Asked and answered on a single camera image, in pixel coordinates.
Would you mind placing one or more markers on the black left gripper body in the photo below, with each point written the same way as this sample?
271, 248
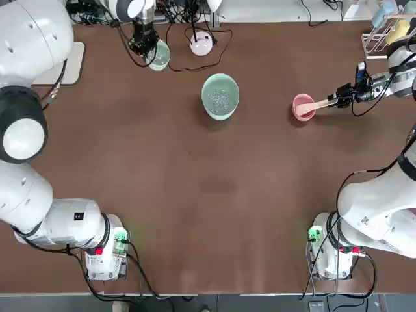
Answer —
144, 37

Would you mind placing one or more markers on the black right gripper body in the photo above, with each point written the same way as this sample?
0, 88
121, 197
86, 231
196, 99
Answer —
363, 89

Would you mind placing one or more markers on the small green bowl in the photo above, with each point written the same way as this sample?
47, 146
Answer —
162, 57

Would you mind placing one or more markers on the wooden spoon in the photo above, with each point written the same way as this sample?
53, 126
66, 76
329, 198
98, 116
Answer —
320, 103

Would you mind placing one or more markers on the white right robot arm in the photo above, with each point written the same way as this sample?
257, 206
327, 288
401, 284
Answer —
373, 201

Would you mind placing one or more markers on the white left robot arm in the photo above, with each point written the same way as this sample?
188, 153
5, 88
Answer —
29, 48

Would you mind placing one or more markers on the pink bowl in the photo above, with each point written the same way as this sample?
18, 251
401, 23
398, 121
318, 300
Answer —
300, 113

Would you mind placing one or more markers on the large green bowl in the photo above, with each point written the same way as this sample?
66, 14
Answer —
220, 97

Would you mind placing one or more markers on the white desk lamp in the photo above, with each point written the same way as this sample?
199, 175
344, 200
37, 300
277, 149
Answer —
201, 44

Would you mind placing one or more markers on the yellow cup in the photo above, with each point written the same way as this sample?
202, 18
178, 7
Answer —
398, 31

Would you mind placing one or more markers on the blue cup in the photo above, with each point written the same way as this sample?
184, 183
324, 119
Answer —
381, 14

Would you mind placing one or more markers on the aluminium frame post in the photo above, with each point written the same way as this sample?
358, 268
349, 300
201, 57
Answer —
214, 18

